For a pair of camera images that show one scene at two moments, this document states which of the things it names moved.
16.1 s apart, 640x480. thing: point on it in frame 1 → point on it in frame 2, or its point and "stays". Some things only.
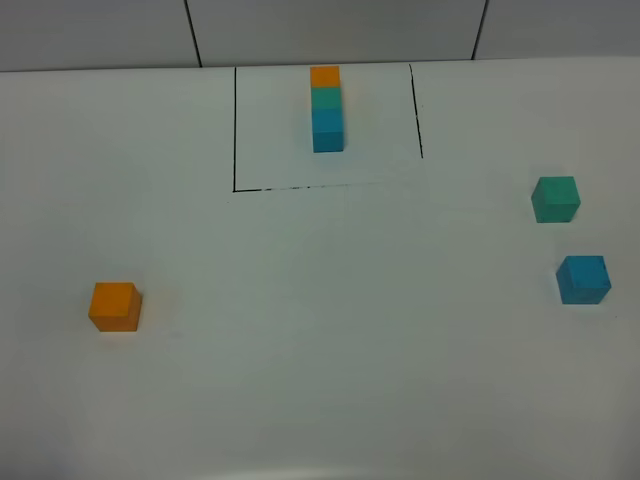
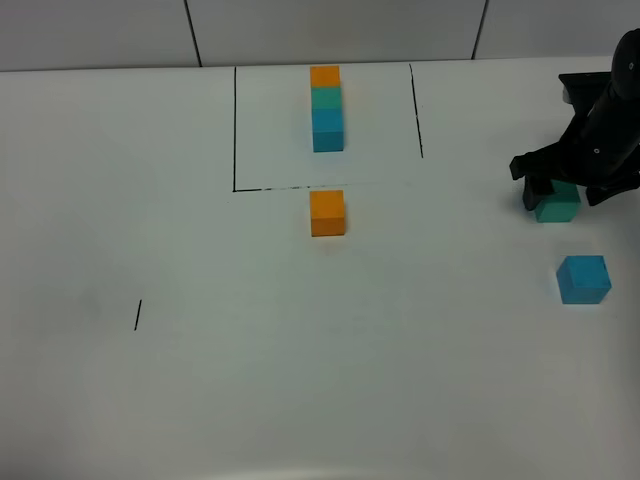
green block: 555,199 stays
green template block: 327,97 stays
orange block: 115,306 → 327,212
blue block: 583,279 stays
